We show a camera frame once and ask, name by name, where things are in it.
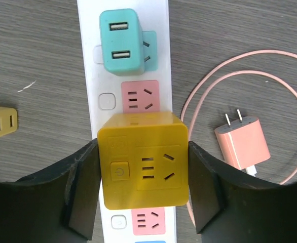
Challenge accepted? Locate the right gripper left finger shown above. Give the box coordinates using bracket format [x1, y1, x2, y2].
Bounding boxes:
[0, 140, 101, 242]

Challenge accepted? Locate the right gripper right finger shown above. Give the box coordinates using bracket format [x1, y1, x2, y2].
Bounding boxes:
[189, 142, 297, 242]

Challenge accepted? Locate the pink charger plug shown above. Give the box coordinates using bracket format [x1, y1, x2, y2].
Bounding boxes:
[214, 109, 271, 177]

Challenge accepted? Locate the yellow cube socket adapter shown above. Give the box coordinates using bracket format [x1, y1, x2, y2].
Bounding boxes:
[97, 111, 189, 210]

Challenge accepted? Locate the small yellow usb charger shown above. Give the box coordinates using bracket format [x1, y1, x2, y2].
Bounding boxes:
[0, 106, 18, 137]

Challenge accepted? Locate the white power strip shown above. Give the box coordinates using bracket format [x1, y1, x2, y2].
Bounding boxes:
[77, 1, 177, 242]

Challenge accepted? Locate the teal plug adapter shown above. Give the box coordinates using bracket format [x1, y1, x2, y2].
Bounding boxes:
[99, 9, 144, 76]

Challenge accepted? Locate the pink thin cable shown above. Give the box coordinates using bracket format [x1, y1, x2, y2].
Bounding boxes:
[180, 49, 297, 216]

